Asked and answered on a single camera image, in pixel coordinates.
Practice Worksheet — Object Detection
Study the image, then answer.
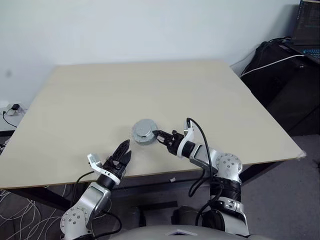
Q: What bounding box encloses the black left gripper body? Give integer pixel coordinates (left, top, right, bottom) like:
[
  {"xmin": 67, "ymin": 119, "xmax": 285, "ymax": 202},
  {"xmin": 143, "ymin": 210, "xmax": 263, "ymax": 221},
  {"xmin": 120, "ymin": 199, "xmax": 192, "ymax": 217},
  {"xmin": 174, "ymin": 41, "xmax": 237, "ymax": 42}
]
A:
[{"xmin": 102, "ymin": 158, "xmax": 128, "ymax": 180}]

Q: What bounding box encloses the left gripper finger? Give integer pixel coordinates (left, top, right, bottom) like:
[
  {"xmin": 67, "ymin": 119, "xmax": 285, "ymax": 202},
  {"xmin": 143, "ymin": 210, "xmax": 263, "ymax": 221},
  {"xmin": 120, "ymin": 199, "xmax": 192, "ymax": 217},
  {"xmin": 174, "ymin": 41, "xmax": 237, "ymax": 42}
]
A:
[
  {"xmin": 120, "ymin": 150, "xmax": 133, "ymax": 169},
  {"xmin": 108, "ymin": 139, "xmax": 131, "ymax": 164}
]

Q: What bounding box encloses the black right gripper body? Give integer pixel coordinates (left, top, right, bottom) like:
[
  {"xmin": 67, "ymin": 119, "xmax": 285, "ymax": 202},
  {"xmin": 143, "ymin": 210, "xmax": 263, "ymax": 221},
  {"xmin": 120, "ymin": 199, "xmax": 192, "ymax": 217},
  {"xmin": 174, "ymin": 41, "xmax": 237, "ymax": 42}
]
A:
[{"xmin": 166, "ymin": 129, "xmax": 185, "ymax": 156}]

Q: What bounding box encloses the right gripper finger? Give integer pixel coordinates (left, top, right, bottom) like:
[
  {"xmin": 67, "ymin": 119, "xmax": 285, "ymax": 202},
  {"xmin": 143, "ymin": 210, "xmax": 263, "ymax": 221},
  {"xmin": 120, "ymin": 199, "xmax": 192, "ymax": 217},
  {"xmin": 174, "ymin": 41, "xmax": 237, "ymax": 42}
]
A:
[
  {"xmin": 152, "ymin": 129, "xmax": 174, "ymax": 141},
  {"xmin": 156, "ymin": 138, "xmax": 171, "ymax": 149}
]

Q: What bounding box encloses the grey finned motor housing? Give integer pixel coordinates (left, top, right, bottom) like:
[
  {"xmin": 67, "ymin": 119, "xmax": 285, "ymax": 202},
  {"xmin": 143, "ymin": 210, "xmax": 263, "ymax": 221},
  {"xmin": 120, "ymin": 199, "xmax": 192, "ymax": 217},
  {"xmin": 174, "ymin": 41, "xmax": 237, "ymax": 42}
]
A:
[{"xmin": 130, "ymin": 118, "xmax": 160, "ymax": 146}]

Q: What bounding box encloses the dark rounded shape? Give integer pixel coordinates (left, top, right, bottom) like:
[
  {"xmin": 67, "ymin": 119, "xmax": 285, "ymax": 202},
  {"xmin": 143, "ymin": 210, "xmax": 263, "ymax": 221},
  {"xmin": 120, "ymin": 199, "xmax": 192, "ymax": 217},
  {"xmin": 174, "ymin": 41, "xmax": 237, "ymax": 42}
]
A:
[{"xmin": 171, "ymin": 205, "xmax": 204, "ymax": 226}]

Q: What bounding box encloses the grey robot torso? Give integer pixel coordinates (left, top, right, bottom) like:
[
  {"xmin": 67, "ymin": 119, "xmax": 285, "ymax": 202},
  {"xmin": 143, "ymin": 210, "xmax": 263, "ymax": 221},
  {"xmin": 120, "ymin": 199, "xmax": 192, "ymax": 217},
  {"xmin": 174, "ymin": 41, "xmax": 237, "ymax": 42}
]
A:
[{"xmin": 109, "ymin": 223, "xmax": 251, "ymax": 240}]

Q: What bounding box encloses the large black case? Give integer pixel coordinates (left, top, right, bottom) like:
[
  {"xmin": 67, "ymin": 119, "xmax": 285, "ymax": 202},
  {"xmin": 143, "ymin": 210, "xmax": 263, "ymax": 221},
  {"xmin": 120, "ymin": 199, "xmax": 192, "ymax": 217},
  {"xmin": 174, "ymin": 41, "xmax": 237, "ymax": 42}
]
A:
[{"xmin": 239, "ymin": 41, "xmax": 320, "ymax": 138}]

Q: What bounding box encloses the black open laptop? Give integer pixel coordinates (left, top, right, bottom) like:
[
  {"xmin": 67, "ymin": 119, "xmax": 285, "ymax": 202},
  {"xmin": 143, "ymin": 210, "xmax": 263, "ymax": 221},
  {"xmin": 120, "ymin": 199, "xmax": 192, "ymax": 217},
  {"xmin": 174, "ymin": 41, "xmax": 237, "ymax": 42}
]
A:
[{"xmin": 290, "ymin": 0, "xmax": 320, "ymax": 65}]

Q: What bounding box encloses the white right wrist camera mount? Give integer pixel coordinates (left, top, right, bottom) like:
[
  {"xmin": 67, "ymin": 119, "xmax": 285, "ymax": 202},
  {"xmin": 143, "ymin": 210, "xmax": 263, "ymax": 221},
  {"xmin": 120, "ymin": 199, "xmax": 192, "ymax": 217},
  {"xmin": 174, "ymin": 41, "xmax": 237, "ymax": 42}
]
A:
[{"xmin": 177, "ymin": 119, "xmax": 196, "ymax": 158}]

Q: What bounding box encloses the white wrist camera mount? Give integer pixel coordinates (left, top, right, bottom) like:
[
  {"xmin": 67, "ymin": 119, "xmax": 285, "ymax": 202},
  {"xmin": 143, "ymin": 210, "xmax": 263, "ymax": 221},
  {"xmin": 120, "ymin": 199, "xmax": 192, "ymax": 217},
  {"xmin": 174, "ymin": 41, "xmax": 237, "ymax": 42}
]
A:
[
  {"xmin": 177, "ymin": 119, "xmax": 196, "ymax": 158},
  {"xmin": 86, "ymin": 153, "xmax": 121, "ymax": 185}
]

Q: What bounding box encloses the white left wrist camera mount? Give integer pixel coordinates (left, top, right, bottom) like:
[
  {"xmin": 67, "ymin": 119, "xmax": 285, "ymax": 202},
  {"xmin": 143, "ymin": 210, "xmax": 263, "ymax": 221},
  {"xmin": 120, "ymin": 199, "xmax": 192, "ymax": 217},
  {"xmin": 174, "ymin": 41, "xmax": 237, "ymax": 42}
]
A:
[{"xmin": 86, "ymin": 153, "xmax": 121, "ymax": 185}]

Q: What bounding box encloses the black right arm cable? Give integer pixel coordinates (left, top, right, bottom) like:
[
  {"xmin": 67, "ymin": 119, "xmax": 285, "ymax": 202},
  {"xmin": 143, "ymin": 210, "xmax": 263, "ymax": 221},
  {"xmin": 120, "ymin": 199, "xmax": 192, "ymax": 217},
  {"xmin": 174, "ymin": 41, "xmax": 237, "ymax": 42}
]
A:
[{"xmin": 186, "ymin": 116, "xmax": 219, "ymax": 226}]

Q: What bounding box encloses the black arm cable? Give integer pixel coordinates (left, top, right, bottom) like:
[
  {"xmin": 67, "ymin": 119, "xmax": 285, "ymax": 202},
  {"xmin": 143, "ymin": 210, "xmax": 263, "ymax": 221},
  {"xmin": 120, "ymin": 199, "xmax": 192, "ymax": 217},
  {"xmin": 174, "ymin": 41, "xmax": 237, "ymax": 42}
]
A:
[
  {"xmin": 73, "ymin": 170, "xmax": 124, "ymax": 235},
  {"xmin": 186, "ymin": 116, "xmax": 219, "ymax": 226}
]

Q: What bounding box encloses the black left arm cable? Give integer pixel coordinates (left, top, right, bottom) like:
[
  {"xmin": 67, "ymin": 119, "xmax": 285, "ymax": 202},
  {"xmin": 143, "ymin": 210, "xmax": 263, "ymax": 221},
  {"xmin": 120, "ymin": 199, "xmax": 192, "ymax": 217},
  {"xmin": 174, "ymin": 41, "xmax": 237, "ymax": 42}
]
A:
[{"xmin": 73, "ymin": 170, "xmax": 124, "ymax": 235}]

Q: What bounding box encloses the dark metal table frame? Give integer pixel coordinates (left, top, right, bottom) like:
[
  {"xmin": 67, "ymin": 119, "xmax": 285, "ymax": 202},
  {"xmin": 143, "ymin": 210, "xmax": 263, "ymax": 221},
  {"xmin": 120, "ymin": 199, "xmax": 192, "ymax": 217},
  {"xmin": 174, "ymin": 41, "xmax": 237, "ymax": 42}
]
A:
[{"xmin": 0, "ymin": 161, "xmax": 285, "ymax": 214}]

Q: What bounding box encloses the white floor cable tangle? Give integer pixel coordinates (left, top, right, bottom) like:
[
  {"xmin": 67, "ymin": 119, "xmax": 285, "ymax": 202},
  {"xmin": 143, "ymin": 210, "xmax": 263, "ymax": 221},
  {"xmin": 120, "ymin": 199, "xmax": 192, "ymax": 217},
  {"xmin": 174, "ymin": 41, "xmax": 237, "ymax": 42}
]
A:
[{"xmin": 0, "ymin": 141, "xmax": 77, "ymax": 240}]

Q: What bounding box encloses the wall power outlet plug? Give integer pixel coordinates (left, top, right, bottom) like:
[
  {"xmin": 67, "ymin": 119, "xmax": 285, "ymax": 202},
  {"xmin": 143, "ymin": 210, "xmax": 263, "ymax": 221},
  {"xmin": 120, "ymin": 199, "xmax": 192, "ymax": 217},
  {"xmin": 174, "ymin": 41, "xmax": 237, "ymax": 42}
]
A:
[{"xmin": 0, "ymin": 99, "xmax": 26, "ymax": 117}]

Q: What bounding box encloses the black power cord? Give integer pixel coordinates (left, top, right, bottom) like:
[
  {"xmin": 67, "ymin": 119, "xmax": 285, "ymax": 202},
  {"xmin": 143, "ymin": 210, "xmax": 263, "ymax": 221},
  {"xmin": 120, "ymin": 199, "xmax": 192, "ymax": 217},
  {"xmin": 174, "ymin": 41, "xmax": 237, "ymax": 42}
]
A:
[{"xmin": 2, "ymin": 110, "xmax": 18, "ymax": 129}]

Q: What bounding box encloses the white cable on case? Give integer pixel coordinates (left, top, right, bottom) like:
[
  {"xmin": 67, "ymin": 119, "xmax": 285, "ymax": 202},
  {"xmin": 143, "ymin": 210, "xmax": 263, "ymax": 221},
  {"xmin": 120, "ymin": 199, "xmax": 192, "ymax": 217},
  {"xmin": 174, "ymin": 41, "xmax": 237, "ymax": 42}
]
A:
[{"xmin": 240, "ymin": 54, "xmax": 306, "ymax": 78}]

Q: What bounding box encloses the black laptop cable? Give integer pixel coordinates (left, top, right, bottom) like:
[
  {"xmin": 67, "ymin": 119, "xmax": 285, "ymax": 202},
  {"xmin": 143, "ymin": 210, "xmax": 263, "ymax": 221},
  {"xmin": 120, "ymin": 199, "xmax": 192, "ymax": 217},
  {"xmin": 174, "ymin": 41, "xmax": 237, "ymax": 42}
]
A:
[{"xmin": 266, "ymin": 36, "xmax": 294, "ymax": 46}]

